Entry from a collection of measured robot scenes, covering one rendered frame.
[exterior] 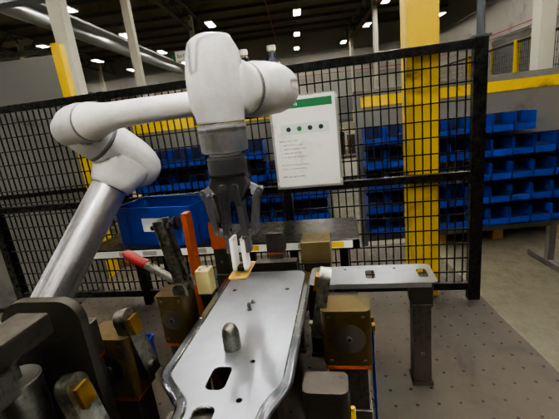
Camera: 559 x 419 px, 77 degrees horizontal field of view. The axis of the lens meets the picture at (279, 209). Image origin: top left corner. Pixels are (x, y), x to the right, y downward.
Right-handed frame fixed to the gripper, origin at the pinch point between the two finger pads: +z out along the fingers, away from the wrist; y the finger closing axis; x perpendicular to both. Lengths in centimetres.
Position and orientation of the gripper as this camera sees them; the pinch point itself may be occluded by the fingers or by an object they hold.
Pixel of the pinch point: (239, 252)
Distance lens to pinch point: 74.0
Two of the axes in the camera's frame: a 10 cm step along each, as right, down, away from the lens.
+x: -1.7, 2.7, -9.5
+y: -9.8, 0.6, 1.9
